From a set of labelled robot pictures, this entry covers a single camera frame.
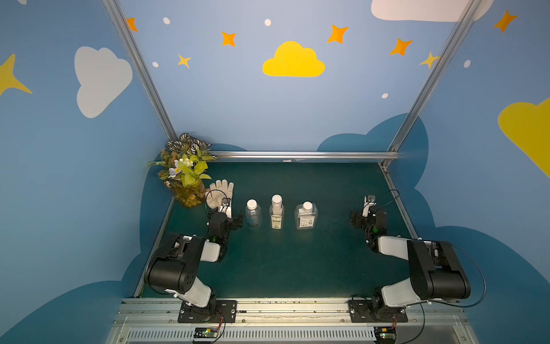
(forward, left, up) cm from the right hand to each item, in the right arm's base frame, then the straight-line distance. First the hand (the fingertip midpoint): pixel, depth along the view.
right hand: (367, 209), depth 95 cm
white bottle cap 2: (-7, +41, +14) cm, 44 cm away
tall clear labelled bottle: (-9, +41, +4) cm, 42 cm away
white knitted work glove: (+9, +72, -4) cm, 73 cm away
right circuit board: (-46, +1, -8) cm, 47 cm away
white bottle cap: (-8, +51, +11) cm, 53 cm away
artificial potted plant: (+5, +81, +19) cm, 83 cm away
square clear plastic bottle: (-8, +28, +2) cm, 30 cm away
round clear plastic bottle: (-7, +51, 0) cm, 52 cm away
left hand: (-4, +63, +3) cm, 63 cm away
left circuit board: (-49, +63, -6) cm, 80 cm away
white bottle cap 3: (-6, +28, +9) cm, 30 cm away
